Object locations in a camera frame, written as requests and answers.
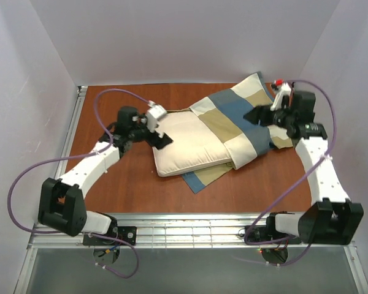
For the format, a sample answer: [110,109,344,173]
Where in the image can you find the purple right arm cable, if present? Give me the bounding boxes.
[236,79,339,266]

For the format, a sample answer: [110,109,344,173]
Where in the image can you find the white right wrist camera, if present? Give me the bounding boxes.
[270,79,294,111]

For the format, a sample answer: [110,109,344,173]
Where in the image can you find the aluminium left side rail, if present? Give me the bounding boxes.
[40,85,87,215]

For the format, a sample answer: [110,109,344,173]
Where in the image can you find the aluminium front rail frame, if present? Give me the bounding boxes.
[26,211,356,249]

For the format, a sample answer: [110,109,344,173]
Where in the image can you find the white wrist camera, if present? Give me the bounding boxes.
[132,100,167,138]
[270,79,294,111]

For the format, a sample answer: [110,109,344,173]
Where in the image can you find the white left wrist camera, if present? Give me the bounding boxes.
[132,100,167,138]

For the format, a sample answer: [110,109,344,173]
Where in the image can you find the blue beige white patchwork pillowcase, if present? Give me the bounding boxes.
[169,72,293,194]

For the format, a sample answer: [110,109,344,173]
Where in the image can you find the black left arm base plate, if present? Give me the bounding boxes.
[82,226,137,246]

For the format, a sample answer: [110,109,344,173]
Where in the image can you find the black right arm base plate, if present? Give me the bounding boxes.
[242,225,302,244]

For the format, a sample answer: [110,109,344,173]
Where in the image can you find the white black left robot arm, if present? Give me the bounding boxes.
[38,104,173,236]

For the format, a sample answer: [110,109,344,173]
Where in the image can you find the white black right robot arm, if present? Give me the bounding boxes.
[244,87,364,245]

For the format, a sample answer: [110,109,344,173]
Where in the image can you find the cream white pillow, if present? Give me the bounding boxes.
[153,111,231,178]

